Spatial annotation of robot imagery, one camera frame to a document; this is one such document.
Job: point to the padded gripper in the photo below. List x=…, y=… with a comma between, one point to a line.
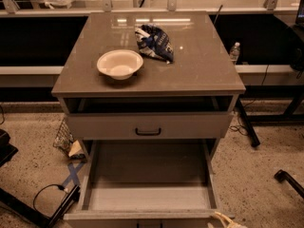
x=228, y=221

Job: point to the grey drawer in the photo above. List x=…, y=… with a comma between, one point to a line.
x=126, y=182
x=173, y=125

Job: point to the grey top drawer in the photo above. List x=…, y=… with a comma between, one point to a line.
x=173, y=125

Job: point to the grey drawer cabinet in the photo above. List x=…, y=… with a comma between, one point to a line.
x=202, y=79

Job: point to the black chair leg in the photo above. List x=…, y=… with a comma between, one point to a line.
x=282, y=175

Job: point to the black table leg right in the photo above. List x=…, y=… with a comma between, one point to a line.
x=250, y=130

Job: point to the clear plastic water bottle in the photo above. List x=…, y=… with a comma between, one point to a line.
x=234, y=52

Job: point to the white paper bowl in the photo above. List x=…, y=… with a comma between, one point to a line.
x=120, y=64

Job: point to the blue white chip bag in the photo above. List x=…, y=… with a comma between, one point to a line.
x=153, y=42

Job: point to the black monitor right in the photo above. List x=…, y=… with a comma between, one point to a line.
x=300, y=13

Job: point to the black metal stand left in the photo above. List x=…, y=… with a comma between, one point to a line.
x=17, y=207

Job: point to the black drawer handle middle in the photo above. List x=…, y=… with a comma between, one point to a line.
x=149, y=224

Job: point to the black drawer handle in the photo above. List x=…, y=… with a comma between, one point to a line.
x=156, y=132
x=149, y=224

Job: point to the black drawer handle top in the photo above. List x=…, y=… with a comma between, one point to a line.
x=156, y=132

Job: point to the wire mesh basket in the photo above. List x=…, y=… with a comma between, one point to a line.
x=65, y=142

